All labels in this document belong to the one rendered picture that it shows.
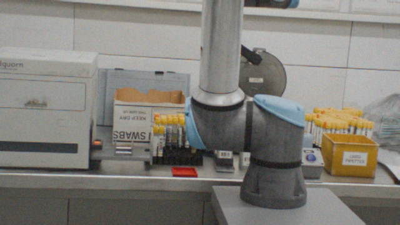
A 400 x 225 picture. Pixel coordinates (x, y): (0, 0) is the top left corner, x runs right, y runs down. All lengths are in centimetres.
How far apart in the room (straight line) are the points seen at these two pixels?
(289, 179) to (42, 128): 68
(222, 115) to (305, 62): 110
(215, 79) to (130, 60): 102
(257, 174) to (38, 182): 61
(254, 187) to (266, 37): 104
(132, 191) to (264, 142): 50
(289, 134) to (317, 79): 107
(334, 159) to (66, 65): 80
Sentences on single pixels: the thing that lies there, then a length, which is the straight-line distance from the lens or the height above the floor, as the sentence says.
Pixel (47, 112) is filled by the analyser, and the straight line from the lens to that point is 162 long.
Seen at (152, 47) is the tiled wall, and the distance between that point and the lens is 222.
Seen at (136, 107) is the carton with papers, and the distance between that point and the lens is 190.
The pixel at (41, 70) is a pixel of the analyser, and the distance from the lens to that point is 160.
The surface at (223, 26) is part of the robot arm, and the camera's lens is 120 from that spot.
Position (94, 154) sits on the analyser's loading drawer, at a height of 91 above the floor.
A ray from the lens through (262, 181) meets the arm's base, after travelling 130.
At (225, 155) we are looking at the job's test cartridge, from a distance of 170.
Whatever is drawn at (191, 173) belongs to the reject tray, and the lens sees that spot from 165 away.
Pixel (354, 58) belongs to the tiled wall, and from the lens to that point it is 238.
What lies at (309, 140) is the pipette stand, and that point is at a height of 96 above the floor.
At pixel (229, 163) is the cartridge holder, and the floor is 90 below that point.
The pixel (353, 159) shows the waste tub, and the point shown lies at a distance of 178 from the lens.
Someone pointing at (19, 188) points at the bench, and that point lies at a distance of 165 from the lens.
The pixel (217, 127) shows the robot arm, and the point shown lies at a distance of 127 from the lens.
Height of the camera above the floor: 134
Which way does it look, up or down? 10 degrees down
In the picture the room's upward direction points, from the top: 4 degrees clockwise
